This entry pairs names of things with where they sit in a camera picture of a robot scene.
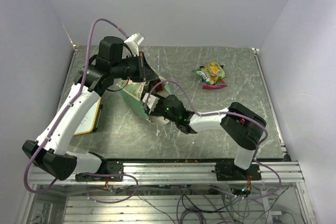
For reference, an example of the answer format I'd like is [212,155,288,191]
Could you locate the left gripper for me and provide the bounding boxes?
[112,51,160,83]

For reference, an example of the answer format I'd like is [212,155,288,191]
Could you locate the green printed paper bag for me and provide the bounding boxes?
[116,80,169,125]

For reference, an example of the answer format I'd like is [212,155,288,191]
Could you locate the purple candy packet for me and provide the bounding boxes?
[202,79,227,90]

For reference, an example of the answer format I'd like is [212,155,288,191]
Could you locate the green yellow candy packet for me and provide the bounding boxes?
[193,61,227,85]

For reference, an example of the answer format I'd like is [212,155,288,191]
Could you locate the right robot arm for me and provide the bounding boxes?
[143,93,268,180]

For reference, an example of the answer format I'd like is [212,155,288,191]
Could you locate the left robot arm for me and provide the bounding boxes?
[22,33,159,180]

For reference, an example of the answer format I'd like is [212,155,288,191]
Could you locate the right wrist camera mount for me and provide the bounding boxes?
[142,93,159,114]

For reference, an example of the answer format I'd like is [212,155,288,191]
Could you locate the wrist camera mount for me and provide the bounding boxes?
[124,33,144,56]
[142,93,159,114]

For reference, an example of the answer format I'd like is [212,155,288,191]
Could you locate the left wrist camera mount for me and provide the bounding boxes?
[124,33,144,56]

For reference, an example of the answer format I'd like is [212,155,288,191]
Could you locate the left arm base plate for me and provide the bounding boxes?
[75,161,124,182]

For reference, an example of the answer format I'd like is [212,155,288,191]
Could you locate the small whiteboard yellow frame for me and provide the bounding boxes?
[74,98,103,136]

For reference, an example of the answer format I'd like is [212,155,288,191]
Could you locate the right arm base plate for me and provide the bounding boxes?
[211,159,261,181]

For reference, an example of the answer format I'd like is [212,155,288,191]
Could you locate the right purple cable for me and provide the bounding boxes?
[143,79,283,201]

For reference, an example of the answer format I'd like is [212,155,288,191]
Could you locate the purple cable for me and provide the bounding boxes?
[143,79,283,201]
[24,18,139,204]

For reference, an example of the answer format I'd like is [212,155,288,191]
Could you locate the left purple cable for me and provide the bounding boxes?
[24,18,139,204]

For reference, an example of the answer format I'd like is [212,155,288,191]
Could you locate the loose wires under table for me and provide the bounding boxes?
[86,173,289,224]

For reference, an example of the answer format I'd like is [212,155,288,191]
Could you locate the aluminium frame rail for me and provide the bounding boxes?
[28,161,305,187]

